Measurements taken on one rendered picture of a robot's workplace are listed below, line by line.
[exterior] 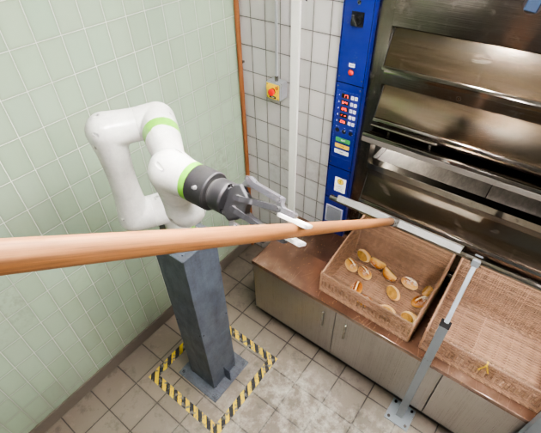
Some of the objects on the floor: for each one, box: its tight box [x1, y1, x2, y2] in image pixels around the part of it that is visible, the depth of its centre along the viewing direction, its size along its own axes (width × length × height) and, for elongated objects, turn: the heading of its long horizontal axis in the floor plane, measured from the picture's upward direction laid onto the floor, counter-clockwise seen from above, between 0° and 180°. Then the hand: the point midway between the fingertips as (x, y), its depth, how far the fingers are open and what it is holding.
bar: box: [329, 194, 541, 433], centre depth 201 cm, size 31×127×118 cm, turn 54°
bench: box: [252, 216, 541, 433], centre depth 225 cm, size 56×242×58 cm, turn 54°
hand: (292, 228), depth 79 cm, fingers closed on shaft, 3 cm apart
